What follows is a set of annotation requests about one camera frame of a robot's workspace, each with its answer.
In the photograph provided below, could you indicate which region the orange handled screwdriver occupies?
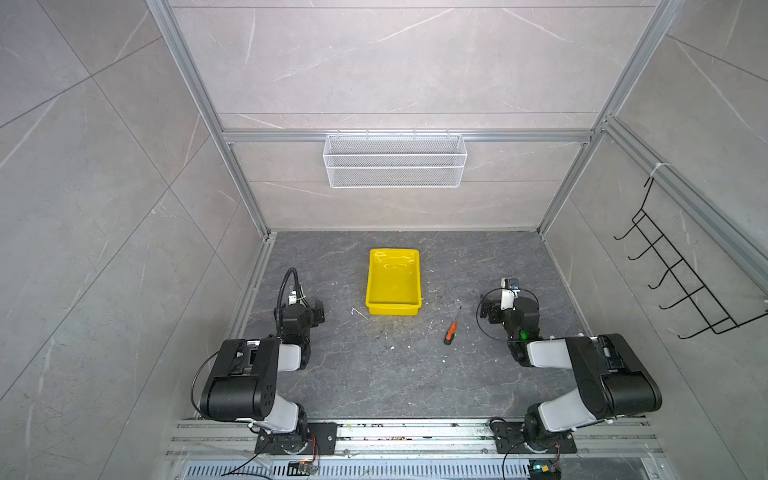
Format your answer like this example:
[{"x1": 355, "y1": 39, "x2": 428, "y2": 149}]
[{"x1": 443, "y1": 307, "x2": 462, "y2": 345}]

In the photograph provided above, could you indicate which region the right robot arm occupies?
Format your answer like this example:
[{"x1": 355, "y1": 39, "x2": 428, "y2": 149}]
[{"x1": 476, "y1": 287, "x2": 663, "y2": 452}]

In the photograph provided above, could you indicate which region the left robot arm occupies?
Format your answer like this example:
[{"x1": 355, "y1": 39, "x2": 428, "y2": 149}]
[{"x1": 195, "y1": 300, "x2": 325, "y2": 449}]

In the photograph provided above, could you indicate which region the yellow plastic bin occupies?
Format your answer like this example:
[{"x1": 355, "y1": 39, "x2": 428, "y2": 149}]
[{"x1": 365, "y1": 248, "x2": 423, "y2": 316}]

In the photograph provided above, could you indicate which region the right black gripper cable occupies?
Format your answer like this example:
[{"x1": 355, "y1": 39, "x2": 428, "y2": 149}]
[{"x1": 476, "y1": 286, "x2": 529, "y2": 344}]

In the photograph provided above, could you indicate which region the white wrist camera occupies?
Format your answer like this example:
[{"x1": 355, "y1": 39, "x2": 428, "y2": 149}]
[{"x1": 500, "y1": 277, "x2": 520, "y2": 310}]

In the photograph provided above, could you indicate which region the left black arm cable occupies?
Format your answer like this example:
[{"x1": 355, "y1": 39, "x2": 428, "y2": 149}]
[{"x1": 275, "y1": 266, "x2": 301, "y2": 313}]

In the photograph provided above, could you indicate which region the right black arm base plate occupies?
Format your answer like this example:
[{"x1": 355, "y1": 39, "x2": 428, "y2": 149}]
[{"x1": 488, "y1": 417, "x2": 577, "y2": 455}]

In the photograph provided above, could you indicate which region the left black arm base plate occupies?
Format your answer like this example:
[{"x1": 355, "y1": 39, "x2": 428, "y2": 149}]
[{"x1": 254, "y1": 422, "x2": 339, "y2": 455}]

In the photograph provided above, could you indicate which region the aluminium mounting rail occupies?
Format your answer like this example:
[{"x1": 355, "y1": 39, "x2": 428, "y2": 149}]
[{"x1": 155, "y1": 417, "x2": 676, "y2": 479}]

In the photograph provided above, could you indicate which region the white wire mesh basket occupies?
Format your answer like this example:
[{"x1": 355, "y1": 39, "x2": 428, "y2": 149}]
[{"x1": 323, "y1": 133, "x2": 468, "y2": 189}]

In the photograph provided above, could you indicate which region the black wire hook rack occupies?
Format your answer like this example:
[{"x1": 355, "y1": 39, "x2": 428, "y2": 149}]
[{"x1": 613, "y1": 178, "x2": 767, "y2": 340}]

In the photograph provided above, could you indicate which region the white cable tie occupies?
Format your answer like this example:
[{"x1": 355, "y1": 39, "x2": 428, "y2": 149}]
[{"x1": 648, "y1": 162, "x2": 672, "y2": 180}]

